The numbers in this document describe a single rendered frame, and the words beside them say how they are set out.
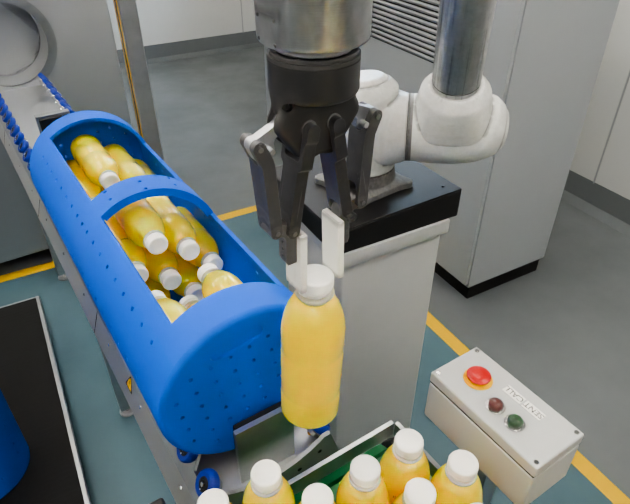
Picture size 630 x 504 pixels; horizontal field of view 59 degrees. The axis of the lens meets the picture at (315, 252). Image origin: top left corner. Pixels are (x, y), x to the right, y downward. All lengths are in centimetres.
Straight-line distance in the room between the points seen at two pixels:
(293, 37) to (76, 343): 235
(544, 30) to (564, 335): 129
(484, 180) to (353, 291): 116
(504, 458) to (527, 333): 185
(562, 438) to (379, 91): 77
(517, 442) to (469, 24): 70
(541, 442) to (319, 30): 63
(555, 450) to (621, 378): 181
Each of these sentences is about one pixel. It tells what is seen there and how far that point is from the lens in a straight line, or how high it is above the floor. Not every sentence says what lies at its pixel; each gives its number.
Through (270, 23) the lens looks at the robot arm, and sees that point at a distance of 44.
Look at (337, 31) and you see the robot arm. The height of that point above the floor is 165.
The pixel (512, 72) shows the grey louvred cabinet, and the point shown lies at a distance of 225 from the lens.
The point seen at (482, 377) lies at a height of 111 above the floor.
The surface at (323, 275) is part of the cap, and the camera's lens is 58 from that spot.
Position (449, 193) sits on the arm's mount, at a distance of 140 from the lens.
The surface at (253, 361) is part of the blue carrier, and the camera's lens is 85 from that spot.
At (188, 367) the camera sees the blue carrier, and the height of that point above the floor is 118.
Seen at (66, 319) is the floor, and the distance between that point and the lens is 282.
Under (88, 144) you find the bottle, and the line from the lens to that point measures 142.
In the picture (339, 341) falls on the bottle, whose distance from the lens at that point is 61.
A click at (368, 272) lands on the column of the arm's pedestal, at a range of 137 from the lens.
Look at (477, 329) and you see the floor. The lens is 264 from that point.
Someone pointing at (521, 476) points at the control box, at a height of 106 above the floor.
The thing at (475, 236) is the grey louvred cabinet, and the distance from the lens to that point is 255.
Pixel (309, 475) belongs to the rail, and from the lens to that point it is 92.
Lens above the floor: 175
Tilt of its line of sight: 36 degrees down
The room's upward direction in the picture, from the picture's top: straight up
